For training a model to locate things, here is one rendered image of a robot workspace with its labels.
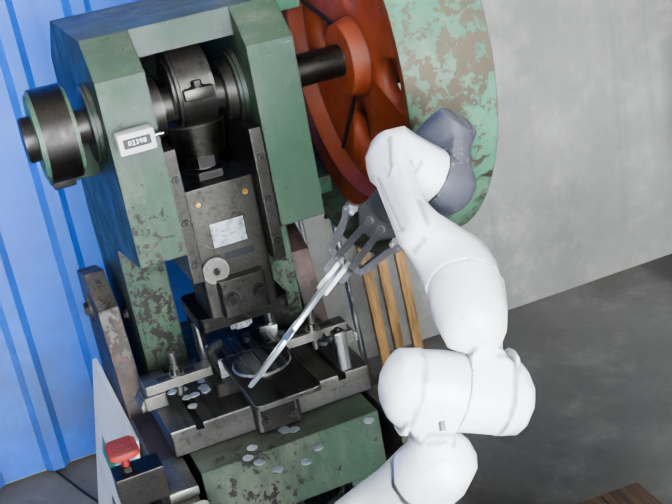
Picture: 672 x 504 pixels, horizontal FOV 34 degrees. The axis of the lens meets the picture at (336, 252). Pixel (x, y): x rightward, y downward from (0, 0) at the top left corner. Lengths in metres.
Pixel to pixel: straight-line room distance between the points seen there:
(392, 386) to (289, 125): 0.84
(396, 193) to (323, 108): 0.99
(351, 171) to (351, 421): 0.57
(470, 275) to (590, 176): 2.67
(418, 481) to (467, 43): 0.83
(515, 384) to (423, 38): 0.71
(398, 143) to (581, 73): 2.39
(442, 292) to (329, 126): 1.13
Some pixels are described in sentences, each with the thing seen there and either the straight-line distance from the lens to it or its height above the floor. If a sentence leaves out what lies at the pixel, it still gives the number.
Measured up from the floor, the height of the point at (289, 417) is 0.66.
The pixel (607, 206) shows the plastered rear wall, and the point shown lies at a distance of 4.25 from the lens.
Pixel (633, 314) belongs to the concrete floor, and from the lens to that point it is 4.04.
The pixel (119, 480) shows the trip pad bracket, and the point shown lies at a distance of 2.20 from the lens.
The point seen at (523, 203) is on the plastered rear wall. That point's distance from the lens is 4.04.
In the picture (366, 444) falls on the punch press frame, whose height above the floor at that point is 0.58.
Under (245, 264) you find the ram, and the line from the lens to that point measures 2.28.
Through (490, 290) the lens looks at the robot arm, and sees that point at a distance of 1.52.
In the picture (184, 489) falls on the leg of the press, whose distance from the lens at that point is 2.24.
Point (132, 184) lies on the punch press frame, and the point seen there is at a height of 1.23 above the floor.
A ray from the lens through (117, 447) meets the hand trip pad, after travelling 2.20.
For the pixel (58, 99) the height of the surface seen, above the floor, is 1.40.
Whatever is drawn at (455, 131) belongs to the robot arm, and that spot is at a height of 1.31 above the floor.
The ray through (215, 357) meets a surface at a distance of 2.40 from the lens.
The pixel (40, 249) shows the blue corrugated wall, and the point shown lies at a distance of 3.45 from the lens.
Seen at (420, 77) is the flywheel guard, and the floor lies 1.36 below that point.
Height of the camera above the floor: 1.83
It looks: 22 degrees down
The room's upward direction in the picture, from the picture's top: 10 degrees counter-clockwise
